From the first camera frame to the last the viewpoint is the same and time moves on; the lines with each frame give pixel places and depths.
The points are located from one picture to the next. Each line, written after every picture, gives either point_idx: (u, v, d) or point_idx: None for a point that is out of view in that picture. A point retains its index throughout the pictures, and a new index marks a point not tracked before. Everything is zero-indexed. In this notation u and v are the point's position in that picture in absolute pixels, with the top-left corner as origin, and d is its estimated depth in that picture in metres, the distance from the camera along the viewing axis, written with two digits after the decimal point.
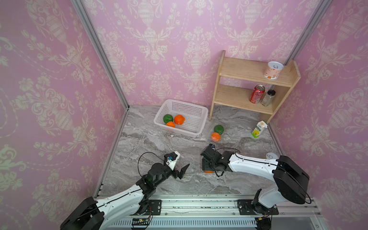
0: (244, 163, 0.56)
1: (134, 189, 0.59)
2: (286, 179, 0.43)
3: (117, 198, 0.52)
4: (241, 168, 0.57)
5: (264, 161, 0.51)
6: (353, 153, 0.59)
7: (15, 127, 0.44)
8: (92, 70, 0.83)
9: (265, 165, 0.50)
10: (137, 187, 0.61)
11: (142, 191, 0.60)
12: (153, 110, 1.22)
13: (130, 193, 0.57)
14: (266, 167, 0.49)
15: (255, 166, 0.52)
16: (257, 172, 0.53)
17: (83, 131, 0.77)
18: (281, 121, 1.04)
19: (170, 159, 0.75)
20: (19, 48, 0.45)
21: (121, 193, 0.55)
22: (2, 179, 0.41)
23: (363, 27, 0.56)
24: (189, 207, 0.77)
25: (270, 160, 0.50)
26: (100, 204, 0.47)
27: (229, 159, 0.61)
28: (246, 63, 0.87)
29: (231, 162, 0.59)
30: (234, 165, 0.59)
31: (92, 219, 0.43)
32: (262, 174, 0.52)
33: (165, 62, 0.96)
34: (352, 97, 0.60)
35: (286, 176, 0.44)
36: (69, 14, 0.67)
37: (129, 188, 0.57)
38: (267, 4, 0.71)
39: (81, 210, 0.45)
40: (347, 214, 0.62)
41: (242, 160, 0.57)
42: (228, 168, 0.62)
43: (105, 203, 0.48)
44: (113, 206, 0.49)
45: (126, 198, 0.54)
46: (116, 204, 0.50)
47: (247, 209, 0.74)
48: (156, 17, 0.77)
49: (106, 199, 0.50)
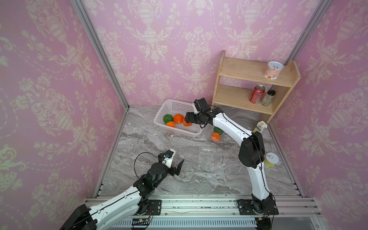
0: (225, 123, 0.63)
1: (131, 192, 0.58)
2: (249, 149, 0.54)
3: (111, 201, 0.51)
4: (220, 126, 0.67)
5: (242, 128, 0.60)
6: (353, 153, 0.59)
7: (15, 127, 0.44)
8: (92, 70, 0.83)
9: (241, 131, 0.59)
10: (134, 189, 0.60)
11: (139, 193, 0.59)
12: (153, 110, 1.22)
13: (126, 197, 0.55)
14: (240, 133, 0.58)
15: (234, 127, 0.61)
16: (230, 132, 0.63)
17: (83, 131, 0.77)
18: (281, 121, 1.04)
19: (167, 157, 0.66)
20: (19, 48, 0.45)
21: (116, 197, 0.54)
22: (2, 179, 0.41)
23: (363, 26, 0.56)
24: (189, 207, 0.77)
25: (246, 129, 0.59)
26: (94, 211, 0.47)
27: (216, 114, 0.67)
28: (246, 63, 0.87)
29: (216, 118, 0.66)
30: (217, 121, 0.67)
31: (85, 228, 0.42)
32: (234, 136, 0.62)
33: (165, 62, 0.96)
34: (352, 97, 0.60)
35: (250, 146, 0.54)
36: (68, 14, 0.67)
37: (125, 191, 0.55)
38: (267, 4, 0.71)
39: (74, 218, 0.44)
40: (347, 214, 0.62)
41: (225, 120, 0.64)
42: (210, 122, 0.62)
43: (99, 210, 0.48)
44: (107, 212, 0.48)
45: (121, 202, 0.53)
46: (110, 210, 0.49)
47: (247, 209, 0.74)
48: (156, 17, 0.77)
49: (99, 206, 0.49)
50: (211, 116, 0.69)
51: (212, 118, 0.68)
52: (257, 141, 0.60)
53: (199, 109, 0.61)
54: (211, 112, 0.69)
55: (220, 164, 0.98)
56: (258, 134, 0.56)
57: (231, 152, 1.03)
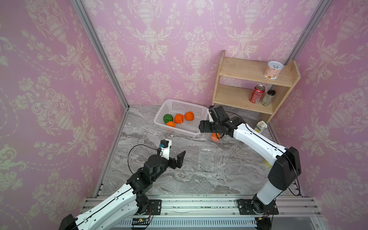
0: (250, 137, 0.54)
1: (123, 192, 0.53)
2: (285, 169, 0.44)
3: (101, 206, 0.48)
4: (243, 139, 0.57)
5: (272, 143, 0.50)
6: (353, 153, 0.59)
7: (15, 127, 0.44)
8: (92, 70, 0.83)
9: (272, 147, 0.49)
10: (126, 187, 0.55)
11: (132, 191, 0.54)
12: (153, 110, 1.22)
13: (117, 199, 0.51)
14: (271, 149, 0.48)
15: (260, 142, 0.51)
16: (256, 148, 0.54)
17: (83, 131, 0.77)
18: (281, 121, 1.04)
19: (162, 146, 0.73)
20: (19, 48, 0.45)
21: (107, 199, 0.50)
22: (2, 179, 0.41)
23: (363, 26, 0.56)
24: (189, 207, 0.77)
25: (279, 145, 0.49)
26: (81, 221, 0.44)
27: (237, 125, 0.58)
28: (246, 63, 0.87)
29: (238, 129, 0.57)
30: (239, 133, 0.57)
31: None
32: (263, 154, 0.52)
33: (165, 62, 0.96)
34: (352, 97, 0.60)
35: (287, 166, 0.44)
36: (68, 14, 0.67)
37: (117, 191, 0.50)
38: (267, 3, 0.71)
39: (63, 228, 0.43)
40: (347, 213, 0.62)
41: (250, 132, 0.55)
42: (230, 133, 0.61)
43: (87, 218, 0.45)
44: (96, 219, 0.45)
45: (112, 205, 0.49)
46: (98, 216, 0.46)
47: (247, 209, 0.74)
48: (156, 17, 0.76)
49: (87, 213, 0.46)
50: (230, 126, 0.59)
51: (232, 128, 0.59)
52: (293, 160, 0.50)
53: (215, 119, 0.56)
54: (230, 122, 0.60)
55: (220, 164, 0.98)
56: (294, 152, 0.46)
57: (232, 152, 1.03)
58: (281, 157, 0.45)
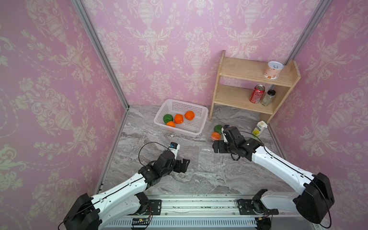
0: (271, 161, 0.51)
1: (135, 180, 0.55)
2: (316, 200, 0.39)
3: (116, 189, 0.49)
4: (264, 164, 0.54)
5: (297, 169, 0.46)
6: (353, 153, 0.59)
7: (15, 127, 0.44)
8: (92, 70, 0.83)
9: (297, 174, 0.45)
10: (139, 176, 0.57)
11: (144, 180, 0.56)
12: (153, 110, 1.22)
13: (131, 185, 0.52)
14: (297, 176, 0.45)
15: (284, 167, 0.48)
16: (280, 173, 0.49)
17: (83, 131, 0.77)
18: (281, 121, 1.04)
19: (172, 146, 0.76)
20: (18, 48, 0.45)
21: (120, 184, 0.51)
22: (2, 179, 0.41)
23: (363, 26, 0.56)
24: (189, 207, 0.77)
25: (305, 171, 0.45)
26: (96, 200, 0.44)
27: (255, 148, 0.56)
28: (246, 63, 0.87)
29: (257, 153, 0.54)
30: (258, 157, 0.54)
31: (86, 216, 0.40)
32: (290, 180, 0.47)
33: (165, 62, 0.96)
34: (352, 97, 0.60)
35: (317, 196, 0.39)
36: (68, 14, 0.67)
37: (129, 179, 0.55)
38: (267, 4, 0.71)
39: (77, 207, 0.43)
40: (347, 213, 0.62)
41: (270, 157, 0.52)
42: (248, 156, 0.59)
43: (102, 199, 0.45)
44: (110, 200, 0.46)
45: (126, 189, 0.51)
46: (113, 198, 0.47)
47: (247, 209, 0.74)
48: (156, 17, 0.77)
49: (102, 195, 0.46)
50: (247, 149, 0.57)
51: (250, 152, 0.56)
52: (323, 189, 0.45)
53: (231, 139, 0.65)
54: (247, 144, 0.58)
55: (220, 164, 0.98)
56: (325, 179, 0.42)
57: None
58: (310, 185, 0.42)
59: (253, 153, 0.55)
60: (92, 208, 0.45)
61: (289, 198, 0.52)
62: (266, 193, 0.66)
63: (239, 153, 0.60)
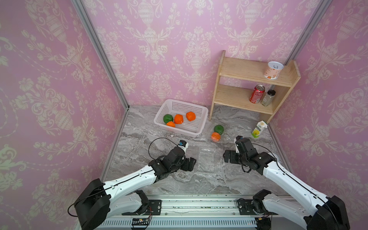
0: (283, 177, 0.50)
1: (145, 171, 0.55)
2: (327, 223, 0.38)
3: (127, 179, 0.49)
4: (276, 179, 0.53)
5: (310, 189, 0.45)
6: (353, 153, 0.59)
7: (15, 127, 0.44)
8: (92, 70, 0.83)
9: (310, 194, 0.44)
10: (149, 168, 0.57)
11: (154, 173, 0.56)
12: (153, 110, 1.22)
13: (141, 176, 0.53)
14: (309, 196, 0.44)
15: (296, 185, 0.47)
16: (292, 190, 0.49)
17: (83, 131, 0.77)
18: (281, 121, 1.04)
19: (181, 144, 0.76)
20: (19, 48, 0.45)
21: (131, 175, 0.52)
22: (2, 179, 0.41)
23: (363, 26, 0.56)
24: (189, 207, 0.77)
25: (318, 193, 0.44)
26: (108, 186, 0.45)
27: (268, 163, 0.55)
28: (246, 63, 0.87)
29: (269, 167, 0.54)
30: (270, 172, 0.54)
31: (98, 202, 0.41)
32: (301, 200, 0.47)
33: (165, 62, 0.96)
34: (352, 97, 0.60)
35: (330, 219, 0.38)
36: (68, 14, 0.67)
37: (140, 170, 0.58)
38: (267, 4, 0.71)
39: (89, 190, 0.43)
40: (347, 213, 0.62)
41: (282, 173, 0.51)
42: (259, 170, 0.58)
43: (113, 185, 0.46)
44: (121, 188, 0.46)
45: (136, 180, 0.51)
46: (124, 187, 0.47)
47: (247, 209, 0.74)
48: (156, 17, 0.77)
49: (114, 181, 0.47)
50: (259, 163, 0.57)
51: (262, 166, 0.56)
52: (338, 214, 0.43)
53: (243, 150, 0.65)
54: (258, 158, 0.58)
55: (220, 164, 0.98)
56: (339, 202, 0.41)
57: None
58: (323, 207, 0.41)
59: (265, 167, 0.55)
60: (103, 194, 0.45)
61: (297, 212, 0.51)
62: (271, 199, 0.62)
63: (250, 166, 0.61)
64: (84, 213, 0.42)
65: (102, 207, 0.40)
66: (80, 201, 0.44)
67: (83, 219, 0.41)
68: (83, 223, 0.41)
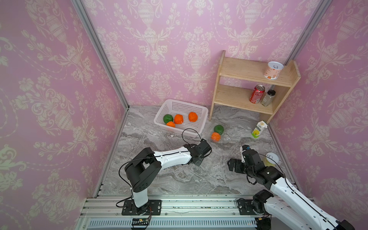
0: (292, 196, 0.50)
1: (184, 150, 0.62)
2: None
3: (170, 154, 0.55)
4: (282, 196, 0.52)
5: (319, 211, 0.45)
6: (353, 153, 0.59)
7: (15, 127, 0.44)
8: (92, 70, 0.83)
9: (320, 217, 0.44)
10: (185, 149, 0.63)
11: (189, 154, 0.62)
12: (153, 110, 1.22)
13: (180, 153, 0.59)
14: (319, 219, 0.43)
15: (305, 205, 0.47)
16: (299, 211, 0.49)
17: (83, 131, 0.77)
18: (281, 121, 1.04)
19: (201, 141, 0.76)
20: (19, 48, 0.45)
21: (173, 150, 0.58)
22: (2, 179, 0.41)
23: (363, 27, 0.56)
24: (189, 207, 0.77)
25: (328, 216, 0.43)
26: (157, 155, 0.51)
27: (276, 179, 0.55)
28: (246, 63, 0.87)
29: (278, 184, 0.53)
30: (278, 189, 0.54)
31: (152, 165, 0.47)
32: (309, 220, 0.47)
33: (165, 62, 0.96)
34: (352, 97, 0.60)
35: None
36: (68, 14, 0.67)
37: (179, 148, 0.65)
38: (267, 4, 0.71)
39: (142, 156, 0.50)
40: (347, 213, 0.62)
41: (292, 191, 0.51)
42: (266, 185, 0.58)
43: (161, 155, 0.52)
44: (167, 159, 0.52)
45: (178, 156, 0.57)
46: (169, 158, 0.53)
47: (247, 209, 0.74)
48: (156, 17, 0.77)
49: (161, 152, 0.53)
50: (266, 178, 0.57)
51: (269, 181, 0.56)
52: None
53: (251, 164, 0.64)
54: (266, 173, 0.57)
55: (220, 164, 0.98)
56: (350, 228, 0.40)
57: (231, 152, 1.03)
58: None
59: (273, 184, 0.55)
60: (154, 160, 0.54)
61: (304, 226, 0.50)
62: (275, 204, 0.61)
63: (257, 180, 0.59)
64: (135, 175, 0.48)
65: (155, 170, 0.46)
66: (133, 164, 0.50)
67: (136, 178, 0.47)
68: (135, 182, 0.47)
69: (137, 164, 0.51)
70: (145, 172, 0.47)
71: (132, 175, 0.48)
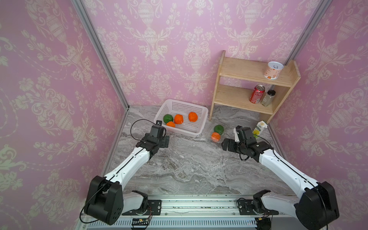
0: (277, 164, 0.52)
1: (137, 152, 0.57)
2: (314, 205, 0.40)
3: (124, 165, 0.50)
4: (270, 166, 0.55)
5: (302, 174, 0.46)
6: (353, 153, 0.59)
7: (15, 127, 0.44)
8: (92, 70, 0.83)
9: (301, 178, 0.45)
10: (139, 149, 0.58)
11: (145, 150, 0.58)
12: (153, 110, 1.22)
13: (135, 156, 0.54)
14: (299, 180, 0.45)
15: (288, 170, 0.48)
16: (284, 177, 0.50)
17: (83, 131, 0.77)
18: (281, 121, 1.04)
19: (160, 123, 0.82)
20: (19, 48, 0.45)
21: (126, 160, 0.52)
22: (2, 179, 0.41)
23: (363, 26, 0.56)
24: (189, 207, 0.77)
25: (310, 178, 0.45)
26: (111, 176, 0.45)
27: (264, 150, 0.57)
28: (246, 63, 0.87)
29: (265, 154, 0.56)
30: (266, 159, 0.56)
31: (110, 190, 0.41)
32: (292, 184, 0.48)
33: (165, 62, 0.96)
34: (352, 97, 0.60)
35: (317, 201, 0.39)
36: (69, 14, 0.67)
37: (132, 152, 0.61)
38: (267, 4, 0.71)
39: (94, 189, 0.42)
40: (347, 214, 0.62)
41: (277, 159, 0.53)
42: (256, 157, 0.61)
43: (115, 174, 0.46)
44: (124, 172, 0.47)
45: (134, 160, 0.53)
46: (127, 169, 0.48)
47: (247, 209, 0.74)
48: (156, 17, 0.77)
49: (114, 171, 0.47)
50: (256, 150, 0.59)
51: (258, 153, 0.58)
52: (326, 198, 0.44)
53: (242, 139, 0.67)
54: (257, 146, 0.60)
55: (220, 164, 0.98)
56: (328, 188, 0.41)
57: (232, 152, 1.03)
58: (310, 190, 0.41)
59: (261, 154, 0.57)
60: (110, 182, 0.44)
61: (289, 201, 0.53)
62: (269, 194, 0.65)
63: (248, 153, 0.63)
64: (101, 209, 0.42)
65: (116, 193, 0.41)
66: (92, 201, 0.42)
67: (105, 212, 0.41)
68: (107, 215, 0.41)
69: (95, 200, 0.43)
70: (109, 201, 0.41)
71: (100, 210, 0.42)
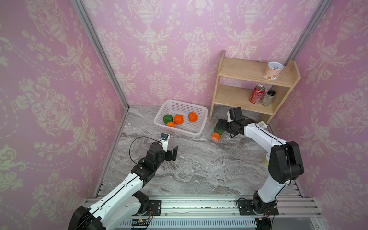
0: (256, 131, 0.61)
1: (131, 179, 0.54)
2: (279, 157, 0.48)
3: (112, 195, 0.48)
4: (250, 134, 0.65)
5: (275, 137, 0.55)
6: (353, 153, 0.59)
7: (15, 127, 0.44)
8: (92, 70, 0.83)
9: (273, 139, 0.54)
10: (132, 176, 0.56)
11: (139, 178, 0.56)
12: (153, 110, 1.21)
13: (127, 186, 0.52)
14: (272, 141, 0.53)
15: (264, 135, 0.57)
16: (260, 142, 0.60)
17: (83, 131, 0.77)
18: (281, 121, 1.04)
19: (163, 138, 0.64)
20: (19, 48, 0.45)
21: (114, 189, 0.50)
22: (2, 179, 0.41)
23: (363, 27, 0.56)
24: (189, 207, 0.77)
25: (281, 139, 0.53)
26: (95, 210, 0.43)
27: (248, 123, 0.66)
28: (246, 63, 0.87)
29: (248, 125, 0.65)
30: (247, 129, 0.65)
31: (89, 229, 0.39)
32: (266, 146, 0.57)
33: (165, 62, 0.96)
34: (352, 97, 0.60)
35: (281, 154, 0.48)
36: (69, 14, 0.67)
37: (124, 180, 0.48)
38: (267, 4, 0.71)
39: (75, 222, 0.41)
40: (347, 214, 0.62)
41: (257, 128, 0.62)
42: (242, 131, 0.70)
43: (100, 206, 0.44)
44: (110, 205, 0.45)
45: (122, 192, 0.50)
46: (113, 202, 0.46)
47: (247, 210, 0.74)
48: (156, 17, 0.77)
49: (99, 202, 0.45)
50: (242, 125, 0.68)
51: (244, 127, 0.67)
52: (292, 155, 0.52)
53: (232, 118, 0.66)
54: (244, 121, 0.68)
55: (220, 164, 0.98)
56: (294, 145, 0.49)
57: (232, 152, 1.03)
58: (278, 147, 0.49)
59: (246, 126, 0.66)
60: (92, 218, 0.43)
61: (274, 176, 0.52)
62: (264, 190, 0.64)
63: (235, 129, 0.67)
64: None
65: None
66: None
67: None
68: None
69: None
70: None
71: None
